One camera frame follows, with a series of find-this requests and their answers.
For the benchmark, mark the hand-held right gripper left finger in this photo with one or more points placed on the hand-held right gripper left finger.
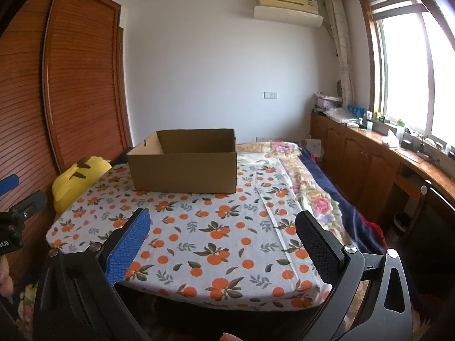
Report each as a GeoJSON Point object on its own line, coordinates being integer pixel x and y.
{"type": "Point", "coordinates": [128, 248]}

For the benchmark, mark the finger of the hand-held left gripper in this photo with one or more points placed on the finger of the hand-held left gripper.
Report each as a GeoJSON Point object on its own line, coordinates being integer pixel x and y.
{"type": "Point", "coordinates": [9, 184]}
{"type": "Point", "coordinates": [32, 202]}

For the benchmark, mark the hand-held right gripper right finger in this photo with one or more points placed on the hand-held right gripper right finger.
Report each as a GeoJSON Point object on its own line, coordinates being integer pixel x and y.
{"type": "Point", "coordinates": [316, 252]}

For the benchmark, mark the brown cardboard box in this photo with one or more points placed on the brown cardboard box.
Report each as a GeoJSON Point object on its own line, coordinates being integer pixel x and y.
{"type": "Point", "coordinates": [185, 174]}

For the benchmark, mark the person's left hand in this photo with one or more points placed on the person's left hand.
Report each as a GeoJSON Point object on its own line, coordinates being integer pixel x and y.
{"type": "Point", "coordinates": [5, 277]}

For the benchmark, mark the person's right hand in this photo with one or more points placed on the person's right hand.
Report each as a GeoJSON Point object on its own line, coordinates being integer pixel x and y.
{"type": "Point", "coordinates": [229, 337]}

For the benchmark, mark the yellow plush toy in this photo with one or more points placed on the yellow plush toy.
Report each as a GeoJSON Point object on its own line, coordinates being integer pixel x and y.
{"type": "Point", "coordinates": [74, 181]}

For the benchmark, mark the floral blanket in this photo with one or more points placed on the floral blanket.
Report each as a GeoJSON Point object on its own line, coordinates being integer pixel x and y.
{"type": "Point", "coordinates": [320, 202]}

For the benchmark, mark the navy blue blanket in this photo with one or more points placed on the navy blue blanket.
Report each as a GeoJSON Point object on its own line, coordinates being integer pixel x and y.
{"type": "Point", "coordinates": [341, 191]}

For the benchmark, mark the floral cushion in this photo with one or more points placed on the floral cushion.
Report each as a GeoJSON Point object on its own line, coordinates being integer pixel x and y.
{"type": "Point", "coordinates": [25, 302]}

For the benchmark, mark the orange fruit print cloth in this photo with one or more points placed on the orange fruit print cloth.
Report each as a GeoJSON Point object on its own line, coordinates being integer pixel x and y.
{"type": "Point", "coordinates": [213, 220]}

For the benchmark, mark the dark waste bin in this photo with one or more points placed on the dark waste bin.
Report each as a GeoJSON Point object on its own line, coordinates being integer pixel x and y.
{"type": "Point", "coordinates": [402, 223]}

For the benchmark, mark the white paper bag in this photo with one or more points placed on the white paper bag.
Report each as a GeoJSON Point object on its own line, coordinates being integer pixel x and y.
{"type": "Point", "coordinates": [313, 148]}

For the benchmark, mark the wooden cabinet counter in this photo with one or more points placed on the wooden cabinet counter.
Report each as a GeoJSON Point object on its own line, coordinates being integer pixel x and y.
{"type": "Point", "coordinates": [355, 149]}

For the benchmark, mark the wooden slatted wardrobe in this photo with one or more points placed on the wooden slatted wardrobe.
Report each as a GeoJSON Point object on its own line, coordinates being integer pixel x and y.
{"type": "Point", "coordinates": [81, 96]}

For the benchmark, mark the black chair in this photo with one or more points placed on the black chair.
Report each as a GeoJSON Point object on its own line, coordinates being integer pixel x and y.
{"type": "Point", "coordinates": [439, 227]}

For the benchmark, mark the tissue box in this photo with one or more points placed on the tissue box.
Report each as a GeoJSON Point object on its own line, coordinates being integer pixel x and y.
{"type": "Point", "coordinates": [391, 139]}

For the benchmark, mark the clear plastic bags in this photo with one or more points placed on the clear plastic bags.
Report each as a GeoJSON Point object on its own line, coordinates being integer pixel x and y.
{"type": "Point", "coordinates": [339, 114]}

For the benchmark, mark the row of blue bottles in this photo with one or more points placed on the row of blue bottles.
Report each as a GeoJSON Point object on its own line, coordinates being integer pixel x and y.
{"type": "Point", "coordinates": [355, 109]}

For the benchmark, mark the green lid bottle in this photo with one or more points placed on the green lid bottle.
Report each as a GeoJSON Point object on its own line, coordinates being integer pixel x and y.
{"type": "Point", "coordinates": [400, 128]}

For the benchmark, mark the round mirror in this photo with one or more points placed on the round mirror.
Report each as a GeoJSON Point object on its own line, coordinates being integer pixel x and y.
{"type": "Point", "coordinates": [339, 88]}

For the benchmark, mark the pale patterned curtain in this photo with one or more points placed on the pale patterned curtain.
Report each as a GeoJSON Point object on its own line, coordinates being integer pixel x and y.
{"type": "Point", "coordinates": [343, 49]}

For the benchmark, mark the window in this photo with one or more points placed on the window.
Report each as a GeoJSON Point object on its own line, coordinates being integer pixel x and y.
{"type": "Point", "coordinates": [408, 67]}

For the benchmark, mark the white wall outlet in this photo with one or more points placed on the white wall outlet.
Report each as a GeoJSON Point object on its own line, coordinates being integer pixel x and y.
{"type": "Point", "coordinates": [263, 138]}

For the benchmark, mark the white wall switch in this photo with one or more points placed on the white wall switch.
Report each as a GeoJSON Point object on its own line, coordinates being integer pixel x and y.
{"type": "Point", "coordinates": [271, 95]}

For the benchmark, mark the wall air conditioner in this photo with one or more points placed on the wall air conditioner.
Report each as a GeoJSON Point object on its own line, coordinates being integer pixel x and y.
{"type": "Point", "coordinates": [288, 10]}

